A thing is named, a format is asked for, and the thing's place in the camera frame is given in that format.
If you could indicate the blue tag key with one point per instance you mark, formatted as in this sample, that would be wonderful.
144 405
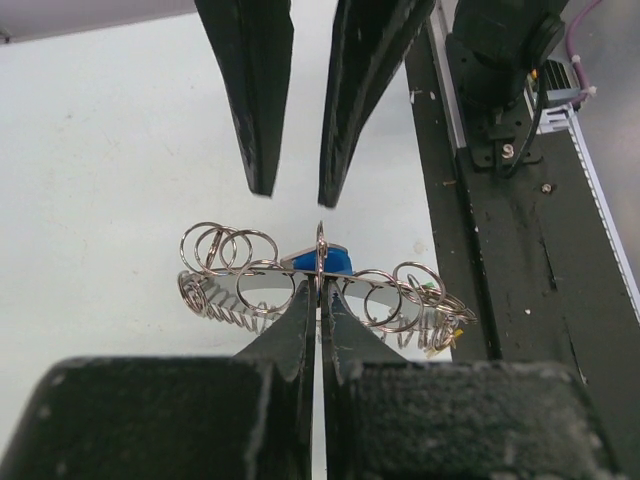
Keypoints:
324 257

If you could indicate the yellow tag key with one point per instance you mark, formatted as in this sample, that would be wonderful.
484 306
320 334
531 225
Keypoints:
442 339

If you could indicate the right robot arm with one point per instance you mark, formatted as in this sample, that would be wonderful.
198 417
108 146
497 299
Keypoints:
506 40

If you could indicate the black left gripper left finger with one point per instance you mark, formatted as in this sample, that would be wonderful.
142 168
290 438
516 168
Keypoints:
246 416

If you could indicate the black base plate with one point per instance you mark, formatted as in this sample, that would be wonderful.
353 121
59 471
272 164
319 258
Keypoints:
530 256

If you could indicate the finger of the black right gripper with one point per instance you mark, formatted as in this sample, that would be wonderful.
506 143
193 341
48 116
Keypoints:
252 42
370 40

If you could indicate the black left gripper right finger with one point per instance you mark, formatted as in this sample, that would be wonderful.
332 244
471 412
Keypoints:
390 418

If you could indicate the steel disc with key rings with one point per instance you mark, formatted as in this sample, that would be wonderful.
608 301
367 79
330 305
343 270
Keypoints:
234 276

